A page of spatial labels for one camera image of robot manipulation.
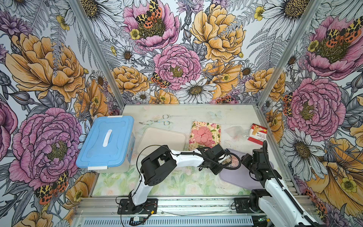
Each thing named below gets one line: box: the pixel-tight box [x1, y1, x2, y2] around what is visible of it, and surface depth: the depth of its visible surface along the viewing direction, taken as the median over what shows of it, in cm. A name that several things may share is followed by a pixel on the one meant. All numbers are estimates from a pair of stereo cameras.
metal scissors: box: [138, 114, 171, 126], surface depth 114 cm
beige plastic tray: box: [137, 127, 187, 156], surface depth 105 cm
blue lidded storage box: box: [76, 115, 136, 174], surface depth 81 cm
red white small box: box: [247, 122, 268, 146], surface depth 101 cm
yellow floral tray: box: [188, 121, 222, 151], surface depth 107 cm
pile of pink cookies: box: [192, 126, 213, 147], surface depth 104 cm
